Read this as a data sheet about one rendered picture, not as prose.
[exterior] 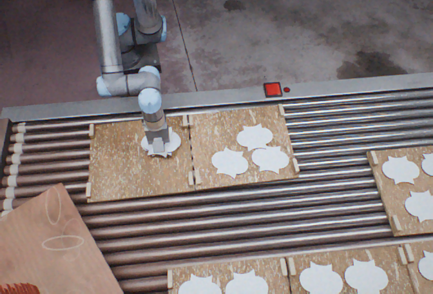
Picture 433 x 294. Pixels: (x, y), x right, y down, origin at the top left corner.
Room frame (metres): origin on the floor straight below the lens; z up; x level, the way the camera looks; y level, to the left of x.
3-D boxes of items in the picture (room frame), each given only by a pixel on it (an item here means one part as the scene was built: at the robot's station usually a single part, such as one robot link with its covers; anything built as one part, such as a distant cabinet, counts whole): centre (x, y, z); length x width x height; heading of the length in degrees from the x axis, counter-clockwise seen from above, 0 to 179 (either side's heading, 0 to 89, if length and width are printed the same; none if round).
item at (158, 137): (0.77, 0.23, 1.07); 0.12 x 0.09 x 0.16; 8
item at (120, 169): (0.75, 0.31, 0.93); 0.41 x 0.35 x 0.02; 97
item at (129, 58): (1.28, 0.43, 0.99); 0.15 x 0.15 x 0.10
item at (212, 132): (0.80, -0.10, 0.93); 0.41 x 0.35 x 0.02; 98
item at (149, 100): (0.79, 0.23, 1.23); 0.09 x 0.08 x 0.11; 7
